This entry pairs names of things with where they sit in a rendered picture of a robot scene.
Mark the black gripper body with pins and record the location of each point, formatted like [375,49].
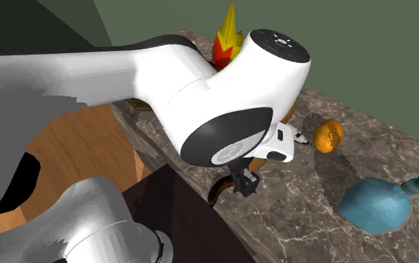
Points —
[243,182]

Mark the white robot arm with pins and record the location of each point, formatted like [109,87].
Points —
[209,91]

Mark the yellow red spiky figure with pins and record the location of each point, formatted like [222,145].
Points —
[227,32]

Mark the brown wooden bowl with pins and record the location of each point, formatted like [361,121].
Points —
[258,165]

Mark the orange round fruit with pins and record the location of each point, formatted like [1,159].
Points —
[327,136]

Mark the blue vase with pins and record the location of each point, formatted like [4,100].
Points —
[375,205]

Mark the dark robot stand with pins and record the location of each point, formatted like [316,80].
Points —
[180,218]

